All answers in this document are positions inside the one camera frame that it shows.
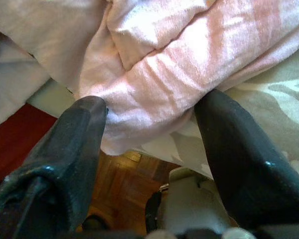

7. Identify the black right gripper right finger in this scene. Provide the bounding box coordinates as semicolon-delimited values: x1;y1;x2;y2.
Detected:
193;89;299;231

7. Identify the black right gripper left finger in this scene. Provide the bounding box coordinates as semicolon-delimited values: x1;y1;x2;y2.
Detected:
0;95;108;239

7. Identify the bed with beige floral sheet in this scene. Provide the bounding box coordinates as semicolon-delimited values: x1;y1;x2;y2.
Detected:
26;46;299;190

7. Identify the pink cartoon print quilt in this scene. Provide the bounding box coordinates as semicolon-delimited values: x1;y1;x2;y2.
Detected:
0;0;299;156

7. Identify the large red cushion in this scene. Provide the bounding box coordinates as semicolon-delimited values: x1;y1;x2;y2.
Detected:
0;103;64;180

